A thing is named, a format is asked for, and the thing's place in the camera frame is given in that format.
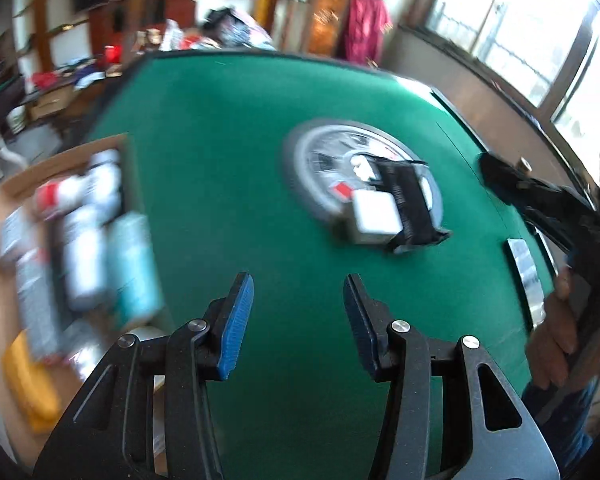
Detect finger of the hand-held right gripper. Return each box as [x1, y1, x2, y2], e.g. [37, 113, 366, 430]
[522, 205, 581, 256]
[479, 152, 600, 227]

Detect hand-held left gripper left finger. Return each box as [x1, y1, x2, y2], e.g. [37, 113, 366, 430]
[32, 271, 255, 480]

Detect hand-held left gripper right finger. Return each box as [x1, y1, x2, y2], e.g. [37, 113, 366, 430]
[342, 273, 561, 480]

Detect black white sock packet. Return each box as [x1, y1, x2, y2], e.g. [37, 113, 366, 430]
[375, 157, 453, 256]

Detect white square box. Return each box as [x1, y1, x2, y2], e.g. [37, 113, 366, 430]
[350, 189, 402, 246]

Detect small white bottle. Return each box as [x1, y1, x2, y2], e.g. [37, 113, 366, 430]
[87, 150, 123, 221]

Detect person's right hand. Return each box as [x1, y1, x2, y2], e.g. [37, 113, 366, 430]
[524, 267, 581, 391]

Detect metal table edge plate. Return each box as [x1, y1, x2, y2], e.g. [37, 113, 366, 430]
[506, 239, 548, 328]

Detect blue cartoon tissue packet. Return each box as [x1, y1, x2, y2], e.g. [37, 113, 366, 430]
[107, 212, 163, 326]

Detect window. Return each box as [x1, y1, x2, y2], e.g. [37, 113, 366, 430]
[420, 0, 600, 161]

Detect tall white bottle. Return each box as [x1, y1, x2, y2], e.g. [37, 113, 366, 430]
[62, 207, 108, 311]

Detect round table control panel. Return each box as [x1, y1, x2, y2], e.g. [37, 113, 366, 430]
[282, 119, 443, 241]

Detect person's jeans leg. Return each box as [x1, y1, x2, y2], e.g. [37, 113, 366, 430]
[522, 375, 600, 480]

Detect clear plastic bag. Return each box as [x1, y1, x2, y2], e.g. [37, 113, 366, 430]
[15, 255, 63, 361]

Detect red cloth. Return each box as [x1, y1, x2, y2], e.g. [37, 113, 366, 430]
[344, 0, 393, 63]

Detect yellow packet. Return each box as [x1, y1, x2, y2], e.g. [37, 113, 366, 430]
[2, 332, 63, 433]

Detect red and white packet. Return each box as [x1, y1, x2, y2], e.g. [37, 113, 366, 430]
[34, 180, 88, 216]

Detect carved wooden chair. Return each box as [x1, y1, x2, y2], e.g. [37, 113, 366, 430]
[285, 0, 356, 58]

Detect low wooden cabinet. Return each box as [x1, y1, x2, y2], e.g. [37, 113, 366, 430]
[22, 77, 106, 121]

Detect pile of clothes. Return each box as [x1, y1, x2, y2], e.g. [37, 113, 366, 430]
[202, 7, 276, 51]

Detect red wooden television cabinet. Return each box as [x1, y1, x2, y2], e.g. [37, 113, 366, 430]
[87, 0, 198, 58]

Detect dark glossy table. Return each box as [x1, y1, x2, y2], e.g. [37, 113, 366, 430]
[0, 75, 28, 181]

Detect wooden wall shelf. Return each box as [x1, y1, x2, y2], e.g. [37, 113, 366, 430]
[0, 0, 91, 76]

